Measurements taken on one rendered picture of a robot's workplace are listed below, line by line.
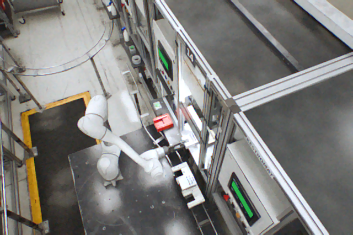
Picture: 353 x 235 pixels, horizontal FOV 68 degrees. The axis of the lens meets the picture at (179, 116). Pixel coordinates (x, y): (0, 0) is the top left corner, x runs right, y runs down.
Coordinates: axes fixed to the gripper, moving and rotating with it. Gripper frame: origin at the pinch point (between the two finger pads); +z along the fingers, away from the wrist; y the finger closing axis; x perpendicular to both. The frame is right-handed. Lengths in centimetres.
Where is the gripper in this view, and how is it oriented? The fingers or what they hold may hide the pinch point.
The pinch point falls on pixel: (185, 142)
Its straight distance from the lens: 223.4
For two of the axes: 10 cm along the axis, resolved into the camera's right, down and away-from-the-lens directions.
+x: -4.0, -7.6, 5.2
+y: -0.3, -5.5, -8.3
